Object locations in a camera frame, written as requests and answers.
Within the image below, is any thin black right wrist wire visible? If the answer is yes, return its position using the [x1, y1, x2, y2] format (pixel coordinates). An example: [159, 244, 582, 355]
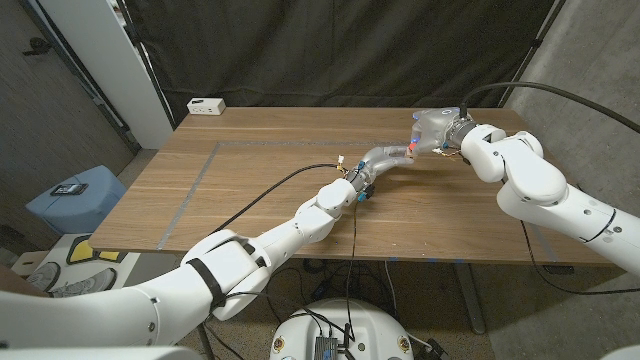
[499, 177, 640, 296]

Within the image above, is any small white box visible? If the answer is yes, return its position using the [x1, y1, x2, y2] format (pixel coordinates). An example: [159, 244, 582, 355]
[9, 250, 49, 274]

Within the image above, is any black floor cable tangle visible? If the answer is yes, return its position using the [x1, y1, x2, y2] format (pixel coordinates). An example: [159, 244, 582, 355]
[264, 258, 396, 321]

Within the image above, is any black plug beside torso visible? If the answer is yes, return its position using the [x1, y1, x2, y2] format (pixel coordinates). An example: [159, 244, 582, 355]
[423, 338, 449, 360]

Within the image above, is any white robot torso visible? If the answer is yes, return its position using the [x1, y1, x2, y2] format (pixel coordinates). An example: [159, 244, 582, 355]
[269, 298, 415, 360]

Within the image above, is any thin black left wrist wire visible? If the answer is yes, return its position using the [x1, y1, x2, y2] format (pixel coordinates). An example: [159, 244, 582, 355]
[344, 198, 361, 341]

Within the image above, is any black smartphone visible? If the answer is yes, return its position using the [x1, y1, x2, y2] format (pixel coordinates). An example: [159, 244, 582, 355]
[50, 182, 90, 197]

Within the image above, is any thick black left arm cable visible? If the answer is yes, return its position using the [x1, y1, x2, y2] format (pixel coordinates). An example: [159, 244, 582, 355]
[209, 162, 346, 236]

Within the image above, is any white power strip box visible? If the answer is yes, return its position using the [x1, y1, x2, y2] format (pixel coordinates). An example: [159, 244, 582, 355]
[186, 97, 227, 116]

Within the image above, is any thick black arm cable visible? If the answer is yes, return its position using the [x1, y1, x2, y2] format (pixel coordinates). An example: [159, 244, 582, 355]
[209, 162, 346, 236]
[458, 81, 640, 135]

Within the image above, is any white wall panel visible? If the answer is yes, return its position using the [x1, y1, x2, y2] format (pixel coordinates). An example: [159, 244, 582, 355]
[37, 0, 174, 150]

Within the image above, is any white floor cable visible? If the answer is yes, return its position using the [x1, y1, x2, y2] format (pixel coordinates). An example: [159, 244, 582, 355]
[383, 260, 399, 314]

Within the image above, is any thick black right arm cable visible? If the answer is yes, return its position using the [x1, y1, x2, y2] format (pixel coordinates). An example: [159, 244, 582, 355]
[458, 81, 640, 135]

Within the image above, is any white board yellow black marking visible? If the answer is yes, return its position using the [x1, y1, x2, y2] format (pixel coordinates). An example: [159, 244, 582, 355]
[52, 232, 144, 274]

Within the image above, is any black door handle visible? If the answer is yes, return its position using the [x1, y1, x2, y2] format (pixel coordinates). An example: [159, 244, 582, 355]
[21, 37, 54, 56]

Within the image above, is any thin black wrist wire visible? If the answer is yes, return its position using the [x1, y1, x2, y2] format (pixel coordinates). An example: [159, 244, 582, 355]
[499, 177, 640, 296]
[344, 198, 361, 341]

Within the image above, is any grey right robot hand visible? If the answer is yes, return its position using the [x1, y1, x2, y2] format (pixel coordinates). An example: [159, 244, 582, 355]
[408, 107, 476, 155]

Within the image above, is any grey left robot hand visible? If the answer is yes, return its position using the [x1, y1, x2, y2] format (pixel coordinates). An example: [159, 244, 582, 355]
[347, 144, 416, 199]

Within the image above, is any grey table leg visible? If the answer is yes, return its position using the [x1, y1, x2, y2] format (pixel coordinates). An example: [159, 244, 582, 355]
[452, 262, 487, 335]

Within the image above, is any blue plastic stool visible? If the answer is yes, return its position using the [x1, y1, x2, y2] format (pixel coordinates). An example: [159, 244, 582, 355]
[25, 165, 128, 236]

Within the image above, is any person's bare leg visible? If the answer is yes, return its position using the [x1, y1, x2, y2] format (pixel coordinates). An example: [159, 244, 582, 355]
[0, 264, 51, 299]

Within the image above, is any black backdrop stand pole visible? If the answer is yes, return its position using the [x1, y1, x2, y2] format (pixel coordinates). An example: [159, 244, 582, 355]
[115, 0, 177, 130]
[498, 0, 569, 109]

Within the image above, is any black backdrop curtain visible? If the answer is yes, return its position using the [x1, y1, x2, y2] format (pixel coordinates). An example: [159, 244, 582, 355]
[119, 0, 569, 127]

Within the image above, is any black metal rail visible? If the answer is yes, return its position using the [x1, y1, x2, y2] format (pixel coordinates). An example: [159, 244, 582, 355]
[17, 0, 141, 154]

